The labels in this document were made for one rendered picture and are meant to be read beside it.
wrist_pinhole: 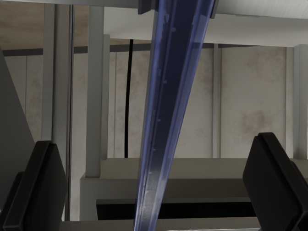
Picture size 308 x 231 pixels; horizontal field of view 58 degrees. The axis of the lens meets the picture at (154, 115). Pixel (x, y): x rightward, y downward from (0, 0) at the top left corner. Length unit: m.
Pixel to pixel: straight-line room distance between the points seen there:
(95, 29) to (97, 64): 0.07
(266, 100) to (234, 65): 0.49
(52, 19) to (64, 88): 0.11
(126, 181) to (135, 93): 2.66
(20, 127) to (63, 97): 0.26
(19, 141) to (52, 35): 0.30
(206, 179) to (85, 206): 0.26
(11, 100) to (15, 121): 0.01
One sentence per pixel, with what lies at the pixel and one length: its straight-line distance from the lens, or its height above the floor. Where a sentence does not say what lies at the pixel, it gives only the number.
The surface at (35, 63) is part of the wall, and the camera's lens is 3.86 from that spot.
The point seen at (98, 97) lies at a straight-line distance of 0.59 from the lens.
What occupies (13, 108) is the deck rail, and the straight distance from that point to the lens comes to 0.18.
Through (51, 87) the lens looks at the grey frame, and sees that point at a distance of 0.46.
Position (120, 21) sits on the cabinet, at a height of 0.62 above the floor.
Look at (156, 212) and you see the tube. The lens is 0.17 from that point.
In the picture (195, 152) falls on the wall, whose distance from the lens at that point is 3.09.
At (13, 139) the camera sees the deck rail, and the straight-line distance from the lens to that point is 0.19.
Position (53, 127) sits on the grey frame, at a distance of 0.47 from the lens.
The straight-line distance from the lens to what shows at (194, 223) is 0.24.
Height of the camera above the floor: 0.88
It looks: 1 degrees down
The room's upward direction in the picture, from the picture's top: 179 degrees counter-clockwise
